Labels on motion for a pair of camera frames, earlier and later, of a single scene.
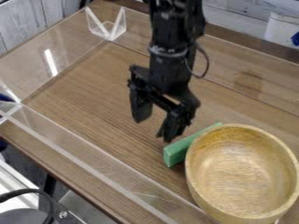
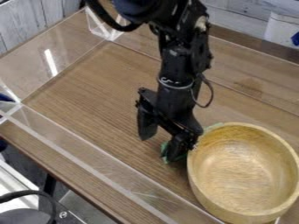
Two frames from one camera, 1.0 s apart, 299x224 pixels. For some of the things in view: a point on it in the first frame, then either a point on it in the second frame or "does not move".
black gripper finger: [180, 116] to [180, 145]
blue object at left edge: [4, 97] does not move
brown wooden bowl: [242, 173] does not move
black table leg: [51, 184] does not move
